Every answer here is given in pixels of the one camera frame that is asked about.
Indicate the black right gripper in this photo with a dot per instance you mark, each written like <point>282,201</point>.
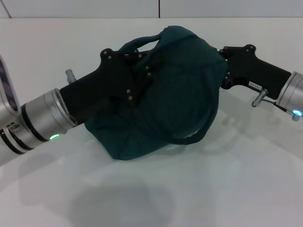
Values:
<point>255,73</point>

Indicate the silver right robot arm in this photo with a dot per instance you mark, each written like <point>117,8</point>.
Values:
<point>292,92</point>

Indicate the dark teal zipper lunch bag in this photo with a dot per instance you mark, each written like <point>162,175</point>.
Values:
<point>177,99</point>

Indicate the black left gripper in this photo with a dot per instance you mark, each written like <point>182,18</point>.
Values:
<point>99,89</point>

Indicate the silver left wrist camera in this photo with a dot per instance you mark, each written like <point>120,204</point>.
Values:
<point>7,94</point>

